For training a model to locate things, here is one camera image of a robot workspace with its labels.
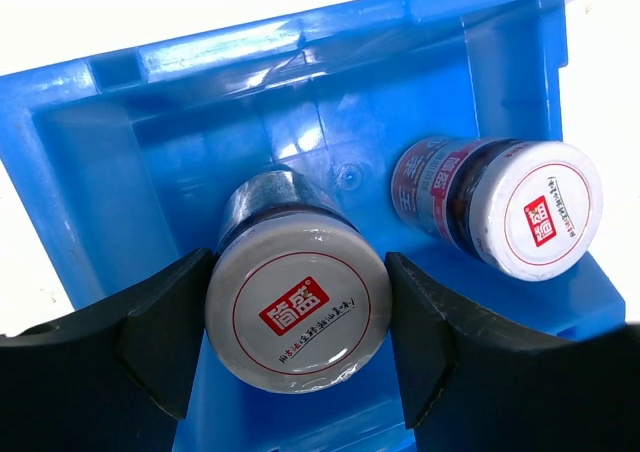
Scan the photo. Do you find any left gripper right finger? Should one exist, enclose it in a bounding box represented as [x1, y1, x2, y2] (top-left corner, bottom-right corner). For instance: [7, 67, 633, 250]
[385, 252, 639, 451]

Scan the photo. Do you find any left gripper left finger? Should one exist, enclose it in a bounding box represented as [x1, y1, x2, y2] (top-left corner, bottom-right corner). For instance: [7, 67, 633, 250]
[1, 249, 214, 451]

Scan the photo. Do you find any white-lid spice jar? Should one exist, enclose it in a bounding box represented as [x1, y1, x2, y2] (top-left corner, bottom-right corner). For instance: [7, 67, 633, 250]
[391, 136, 603, 282]
[205, 169, 392, 394]

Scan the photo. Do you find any blue three-compartment plastic bin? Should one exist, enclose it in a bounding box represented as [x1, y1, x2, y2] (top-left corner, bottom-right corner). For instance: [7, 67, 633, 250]
[1, 0, 627, 451]

